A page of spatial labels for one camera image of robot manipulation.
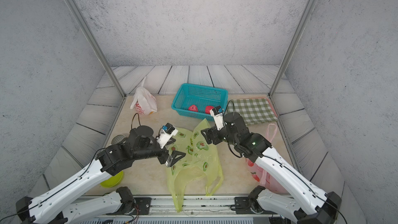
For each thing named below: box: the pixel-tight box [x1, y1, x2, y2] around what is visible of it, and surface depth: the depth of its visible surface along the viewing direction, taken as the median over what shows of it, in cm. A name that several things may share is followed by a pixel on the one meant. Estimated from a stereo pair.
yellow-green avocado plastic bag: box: [166, 118, 224, 213], surface depth 75 cm
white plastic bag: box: [130, 76, 158, 116], surface depth 104 cm
